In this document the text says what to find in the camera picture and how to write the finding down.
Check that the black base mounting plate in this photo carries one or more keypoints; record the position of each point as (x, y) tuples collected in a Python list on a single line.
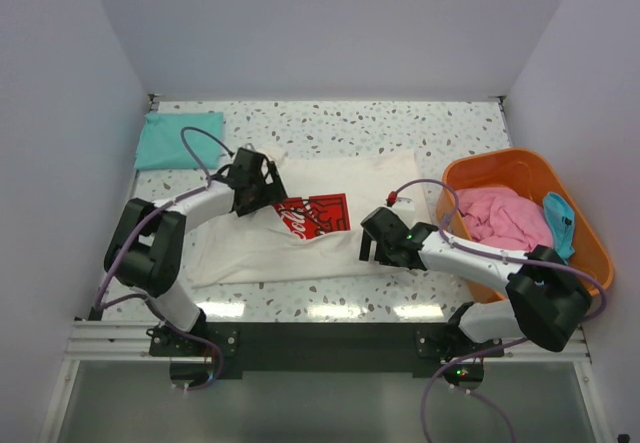
[(415, 348)]

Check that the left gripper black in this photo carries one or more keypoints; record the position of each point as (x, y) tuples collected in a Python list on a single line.
[(272, 191)]

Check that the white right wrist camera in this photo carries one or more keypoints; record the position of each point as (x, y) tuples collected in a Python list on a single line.
[(404, 208)]

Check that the folded teal t-shirt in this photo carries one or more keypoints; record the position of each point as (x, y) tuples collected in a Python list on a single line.
[(160, 145)]

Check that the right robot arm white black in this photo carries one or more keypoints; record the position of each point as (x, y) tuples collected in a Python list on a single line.
[(545, 300)]

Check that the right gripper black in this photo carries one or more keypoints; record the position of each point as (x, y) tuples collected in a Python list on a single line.
[(365, 247)]

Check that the pink t-shirt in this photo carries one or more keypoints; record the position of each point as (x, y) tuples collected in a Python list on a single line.
[(499, 217)]

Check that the orange plastic basket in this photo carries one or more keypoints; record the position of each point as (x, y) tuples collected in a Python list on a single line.
[(532, 177)]

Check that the white coca-cola t-shirt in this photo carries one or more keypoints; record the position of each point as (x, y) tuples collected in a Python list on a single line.
[(315, 233)]

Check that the light blue t-shirt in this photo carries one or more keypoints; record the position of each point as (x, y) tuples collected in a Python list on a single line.
[(561, 219)]

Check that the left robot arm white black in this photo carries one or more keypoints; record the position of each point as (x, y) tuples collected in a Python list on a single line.
[(145, 251)]

